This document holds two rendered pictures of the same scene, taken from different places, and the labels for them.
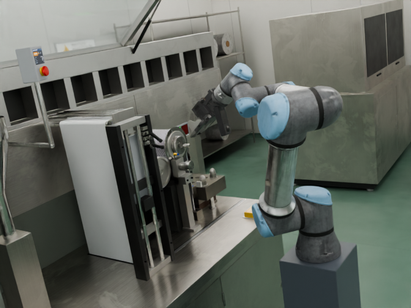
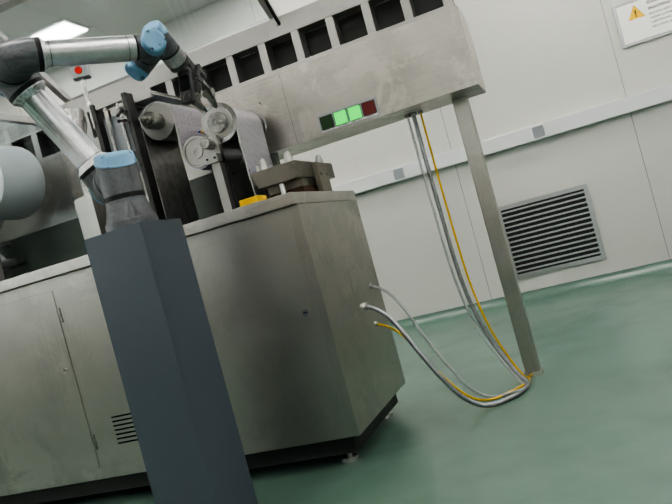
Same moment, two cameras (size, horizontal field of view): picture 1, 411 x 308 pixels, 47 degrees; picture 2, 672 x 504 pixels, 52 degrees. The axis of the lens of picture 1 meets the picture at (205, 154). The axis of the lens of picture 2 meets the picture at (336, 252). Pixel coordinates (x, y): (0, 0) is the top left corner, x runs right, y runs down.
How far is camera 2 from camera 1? 2.98 m
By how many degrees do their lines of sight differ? 74
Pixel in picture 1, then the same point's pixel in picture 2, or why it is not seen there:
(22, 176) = not seen: hidden behind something
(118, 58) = (258, 35)
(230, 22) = not seen: outside the picture
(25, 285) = (87, 232)
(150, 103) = (304, 79)
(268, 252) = (268, 257)
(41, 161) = not seen: hidden behind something
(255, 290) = (237, 296)
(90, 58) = (222, 44)
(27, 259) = (88, 213)
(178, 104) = (356, 74)
